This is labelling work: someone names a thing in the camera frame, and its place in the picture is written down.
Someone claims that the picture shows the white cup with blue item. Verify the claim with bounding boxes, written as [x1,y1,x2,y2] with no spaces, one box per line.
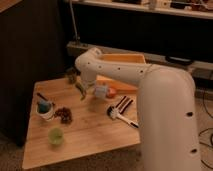
[36,93,55,121]

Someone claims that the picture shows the yellow plastic tray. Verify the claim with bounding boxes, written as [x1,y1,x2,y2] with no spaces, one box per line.
[96,53,146,93]

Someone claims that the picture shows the brown grape bunch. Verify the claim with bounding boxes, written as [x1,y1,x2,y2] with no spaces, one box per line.
[54,107,72,124]

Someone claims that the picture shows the small wooden table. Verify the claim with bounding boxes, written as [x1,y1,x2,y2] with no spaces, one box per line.
[22,78,140,170]

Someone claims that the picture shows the metal shelf rack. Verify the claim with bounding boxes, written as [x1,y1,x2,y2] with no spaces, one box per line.
[64,0,213,75]

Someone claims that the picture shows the orange fruit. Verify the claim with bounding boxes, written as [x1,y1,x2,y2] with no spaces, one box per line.
[106,88,117,98]

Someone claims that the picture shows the dark chocolate bars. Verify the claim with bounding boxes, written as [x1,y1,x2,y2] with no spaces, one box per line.
[116,96,133,114]

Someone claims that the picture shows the green chili pepper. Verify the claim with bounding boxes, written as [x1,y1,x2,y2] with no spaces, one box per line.
[75,82,86,100]

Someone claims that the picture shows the green cup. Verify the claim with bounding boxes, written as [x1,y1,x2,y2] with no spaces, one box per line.
[48,128,63,145]

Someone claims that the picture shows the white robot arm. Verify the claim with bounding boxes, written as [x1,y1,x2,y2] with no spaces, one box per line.
[75,48,202,171]

